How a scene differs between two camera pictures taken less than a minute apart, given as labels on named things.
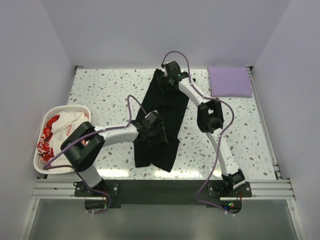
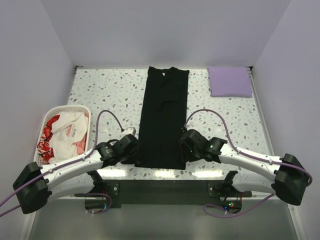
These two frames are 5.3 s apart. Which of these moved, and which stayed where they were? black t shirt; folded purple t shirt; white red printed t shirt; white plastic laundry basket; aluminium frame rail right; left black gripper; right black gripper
Moved: left black gripper; black t shirt; right black gripper
Stayed: white plastic laundry basket; folded purple t shirt; white red printed t shirt; aluminium frame rail right
